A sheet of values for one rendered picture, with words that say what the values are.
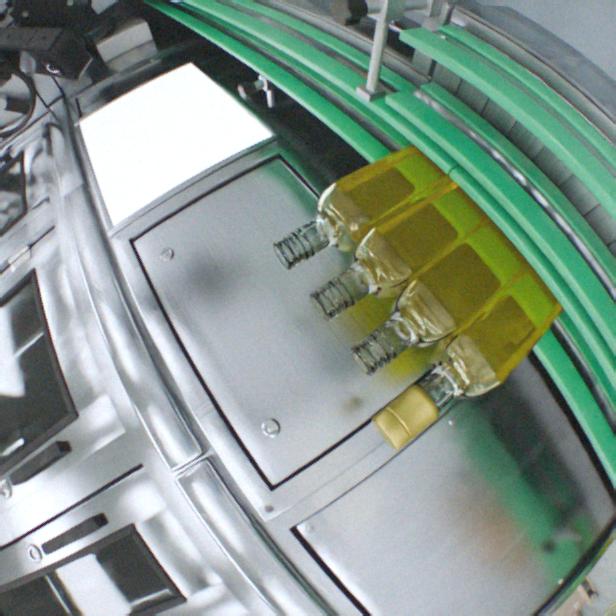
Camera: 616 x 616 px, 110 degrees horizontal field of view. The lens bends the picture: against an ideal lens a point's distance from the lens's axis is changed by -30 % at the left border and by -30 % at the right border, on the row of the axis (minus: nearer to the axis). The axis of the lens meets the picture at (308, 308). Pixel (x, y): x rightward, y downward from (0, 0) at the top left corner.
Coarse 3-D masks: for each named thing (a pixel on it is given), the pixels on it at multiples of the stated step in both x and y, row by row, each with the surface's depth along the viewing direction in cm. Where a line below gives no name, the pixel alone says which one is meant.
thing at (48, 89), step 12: (0, 0) 28; (24, 72) 47; (84, 72) 59; (36, 84) 52; (48, 84) 55; (60, 84) 57; (72, 84) 60; (84, 84) 62; (36, 96) 55; (48, 96) 57; (60, 96) 60; (36, 108) 57; (48, 108) 60; (0, 144) 56
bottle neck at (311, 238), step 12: (300, 228) 27; (312, 228) 27; (324, 228) 27; (288, 240) 26; (300, 240) 26; (312, 240) 26; (324, 240) 27; (276, 252) 28; (288, 252) 26; (300, 252) 26; (312, 252) 27; (288, 264) 27
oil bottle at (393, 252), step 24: (432, 192) 27; (456, 192) 27; (408, 216) 26; (432, 216) 26; (456, 216) 26; (480, 216) 26; (360, 240) 26; (384, 240) 25; (408, 240) 25; (432, 240) 25; (456, 240) 25; (360, 264) 26; (384, 264) 25; (408, 264) 24; (384, 288) 26
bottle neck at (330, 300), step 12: (336, 276) 26; (348, 276) 26; (360, 276) 25; (324, 288) 25; (336, 288) 25; (348, 288) 25; (360, 288) 25; (372, 288) 26; (312, 300) 27; (324, 300) 25; (336, 300) 25; (348, 300) 25; (324, 312) 27; (336, 312) 25
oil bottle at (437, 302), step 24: (480, 240) 25; (504, 240) 25; (432, 264) 25; (456, 264) 24; (480, 264) 24; (504, 264) 24; (408, 288) 24; (432, 288) 24; (456, 288) 24; (480, 288) 24; (408, 312) 24; (432, 312) 23; (456, 312) 23; (432, 336) 23
